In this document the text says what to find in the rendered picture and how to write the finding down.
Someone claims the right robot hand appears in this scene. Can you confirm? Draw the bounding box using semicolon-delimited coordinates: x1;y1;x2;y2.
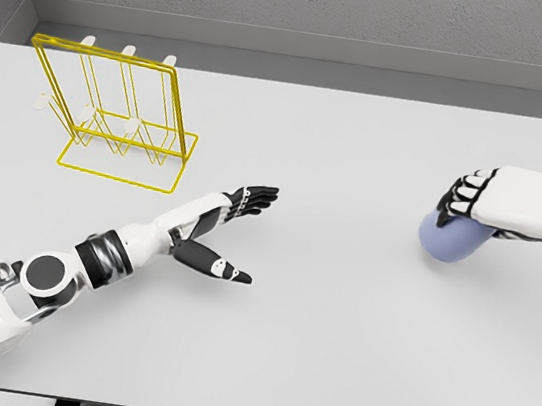
433;156;542;246

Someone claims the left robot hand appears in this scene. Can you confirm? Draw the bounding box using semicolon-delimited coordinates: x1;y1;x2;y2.
145;170;281;288

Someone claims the lavender blue cup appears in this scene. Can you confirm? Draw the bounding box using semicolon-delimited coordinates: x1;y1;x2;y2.
414;204;498;270

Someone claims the yellow wire cup holder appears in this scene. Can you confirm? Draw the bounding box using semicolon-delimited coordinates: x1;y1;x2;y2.
12;26;211;199

